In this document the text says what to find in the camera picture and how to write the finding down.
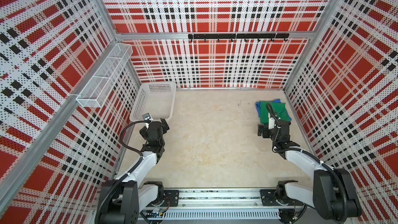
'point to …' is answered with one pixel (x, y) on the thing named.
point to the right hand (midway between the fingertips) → (267, 125)
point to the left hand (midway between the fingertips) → (154, 125)
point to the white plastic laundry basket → (156, 98)
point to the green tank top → (279, 109)
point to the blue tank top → (258, 107)
